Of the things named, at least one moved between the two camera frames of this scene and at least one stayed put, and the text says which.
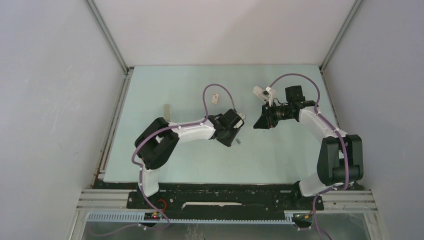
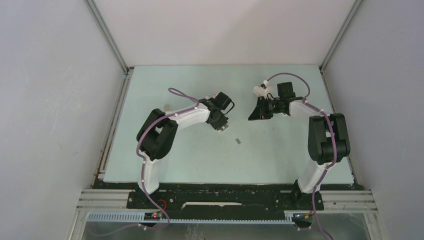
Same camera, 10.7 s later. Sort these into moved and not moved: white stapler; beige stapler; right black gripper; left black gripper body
Moved: right black gripper; left black gripper body
Not moved: beige stapler; white stapler
